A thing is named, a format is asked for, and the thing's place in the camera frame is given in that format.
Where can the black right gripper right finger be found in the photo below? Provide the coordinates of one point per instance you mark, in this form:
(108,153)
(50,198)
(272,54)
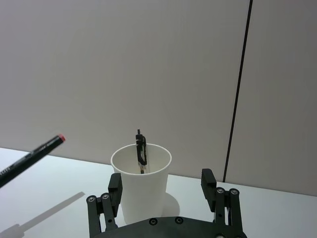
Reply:
(208,188)

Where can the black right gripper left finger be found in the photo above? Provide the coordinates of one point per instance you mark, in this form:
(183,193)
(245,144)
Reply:
(114,188)

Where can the black marker with red end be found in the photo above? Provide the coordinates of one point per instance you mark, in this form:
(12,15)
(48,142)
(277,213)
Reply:
(27,160)

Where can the white paper cup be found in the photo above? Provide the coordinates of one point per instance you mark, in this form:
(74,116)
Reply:
(144,196)

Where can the black clip pen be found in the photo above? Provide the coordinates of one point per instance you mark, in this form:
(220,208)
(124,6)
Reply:
(140,151)

